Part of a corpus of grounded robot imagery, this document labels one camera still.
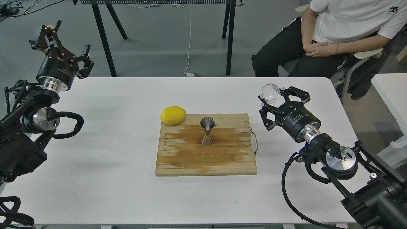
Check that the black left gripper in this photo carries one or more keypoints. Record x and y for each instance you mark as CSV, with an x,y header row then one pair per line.
x,y
55,74

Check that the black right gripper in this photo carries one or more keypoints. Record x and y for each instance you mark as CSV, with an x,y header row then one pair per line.
x,y
294,122

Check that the clear glass cup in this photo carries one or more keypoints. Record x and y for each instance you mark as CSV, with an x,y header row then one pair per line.
x,y
270,93

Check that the steel jigger measuring cup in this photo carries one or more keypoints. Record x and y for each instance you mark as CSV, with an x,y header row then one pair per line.
x,y
207,124

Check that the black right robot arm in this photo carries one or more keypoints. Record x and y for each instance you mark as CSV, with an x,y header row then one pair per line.
x,y
374,193

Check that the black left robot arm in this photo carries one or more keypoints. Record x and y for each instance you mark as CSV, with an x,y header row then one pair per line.
x,y
31,122

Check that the seated person white shirt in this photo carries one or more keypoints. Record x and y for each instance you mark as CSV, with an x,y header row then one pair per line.
x,y
328,33

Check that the white side table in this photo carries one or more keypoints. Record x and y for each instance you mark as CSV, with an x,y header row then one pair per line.
x,y
392,88

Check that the wooden cutting board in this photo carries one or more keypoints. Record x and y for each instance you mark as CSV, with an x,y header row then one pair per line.
x,y
181,152

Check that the yellow lemon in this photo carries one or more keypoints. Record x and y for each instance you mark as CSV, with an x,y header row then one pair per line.
x,y
173,115

